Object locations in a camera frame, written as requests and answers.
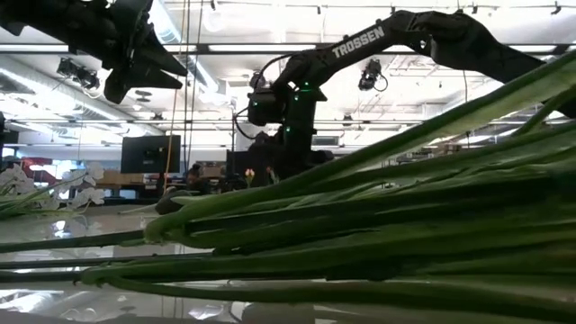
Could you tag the white flower spray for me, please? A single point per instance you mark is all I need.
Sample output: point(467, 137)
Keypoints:
point(90, 195)

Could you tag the cardboard box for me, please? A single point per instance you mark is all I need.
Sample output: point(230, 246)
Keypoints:
point(121, 177)

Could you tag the black monitor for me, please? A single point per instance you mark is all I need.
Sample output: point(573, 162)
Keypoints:
point(150, 155)

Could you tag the pink tulip in background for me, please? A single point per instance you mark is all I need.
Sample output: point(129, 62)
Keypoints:
point(249, 173)

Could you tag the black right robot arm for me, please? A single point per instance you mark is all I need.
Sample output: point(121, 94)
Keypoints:
point(315, 63)

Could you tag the black table frame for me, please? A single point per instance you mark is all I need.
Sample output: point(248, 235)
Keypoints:
point(130, 202)

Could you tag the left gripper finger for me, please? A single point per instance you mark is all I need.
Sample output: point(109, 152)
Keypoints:
point(144, 45)
point(126, 83)

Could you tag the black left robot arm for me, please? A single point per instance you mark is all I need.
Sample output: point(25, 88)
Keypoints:
point(40, 20)

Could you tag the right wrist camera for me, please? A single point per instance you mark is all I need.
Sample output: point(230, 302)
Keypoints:
point(265, 108)

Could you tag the person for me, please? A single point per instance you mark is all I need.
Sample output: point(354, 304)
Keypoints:
point(195, 177)

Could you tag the black box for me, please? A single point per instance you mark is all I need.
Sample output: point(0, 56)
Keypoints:
point(238, 168)

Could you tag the red flower bunch green stems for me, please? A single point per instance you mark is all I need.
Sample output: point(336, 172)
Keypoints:
point(360, 216)

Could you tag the red metal frame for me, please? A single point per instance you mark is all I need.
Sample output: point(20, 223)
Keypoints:
point(38, 168)

